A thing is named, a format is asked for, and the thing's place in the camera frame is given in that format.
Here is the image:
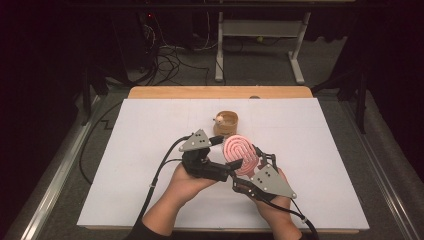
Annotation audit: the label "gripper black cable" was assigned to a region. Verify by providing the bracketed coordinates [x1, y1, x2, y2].
[261, 196, 320, 240]
[131, 134, 194, 234]

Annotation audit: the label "pink hairbrush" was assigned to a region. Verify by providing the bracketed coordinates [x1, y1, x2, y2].
[222, 134, 260, 178]

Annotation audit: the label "aluminium floor rail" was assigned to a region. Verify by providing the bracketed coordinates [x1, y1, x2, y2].
[339, 99, 421, 240]
[19, 94, 101, 240]

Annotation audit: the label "long black floor cable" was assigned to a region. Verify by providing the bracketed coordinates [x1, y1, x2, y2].
[78, 101, 124, 185]

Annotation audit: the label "black stand legs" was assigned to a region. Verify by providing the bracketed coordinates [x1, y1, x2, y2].
[81, 66, 109, 126]
[311, 64, 368, 135]

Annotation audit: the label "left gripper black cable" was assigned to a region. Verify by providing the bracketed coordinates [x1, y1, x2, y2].
[131, 134, 194, 234]

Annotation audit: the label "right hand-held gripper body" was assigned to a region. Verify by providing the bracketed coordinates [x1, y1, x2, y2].
[248, 163, 298, 203]

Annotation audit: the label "black equipment cabinet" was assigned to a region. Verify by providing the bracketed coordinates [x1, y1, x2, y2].
[109, 9, 158, 84]

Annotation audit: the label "person's left hand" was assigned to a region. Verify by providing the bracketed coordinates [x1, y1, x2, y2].
[164, 163, 218, 212]

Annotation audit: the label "wooden table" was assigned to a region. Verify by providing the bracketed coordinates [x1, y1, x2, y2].
[84, 85, 361, 234]

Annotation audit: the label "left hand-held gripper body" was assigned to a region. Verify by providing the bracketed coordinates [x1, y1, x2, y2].
[178, 128, 234, 183]

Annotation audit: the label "white metal stand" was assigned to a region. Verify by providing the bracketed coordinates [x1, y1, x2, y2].
[214, 11, 313, 85]

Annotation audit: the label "white table cover sheet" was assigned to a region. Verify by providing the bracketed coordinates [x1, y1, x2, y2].
[77, 97, 370, 231]

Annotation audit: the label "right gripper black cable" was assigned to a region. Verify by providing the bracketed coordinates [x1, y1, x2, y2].
[261, 196, 320, 240]

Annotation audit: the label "round wooden cup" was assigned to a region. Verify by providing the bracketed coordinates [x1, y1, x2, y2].
[212, 110, 240, 139]

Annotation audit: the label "tangle of black cables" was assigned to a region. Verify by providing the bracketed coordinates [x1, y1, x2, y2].
[139, 13, 211, 86]

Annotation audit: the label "person's right hand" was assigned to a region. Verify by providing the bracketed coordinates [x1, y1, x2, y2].
[254, 168, 301, 233]

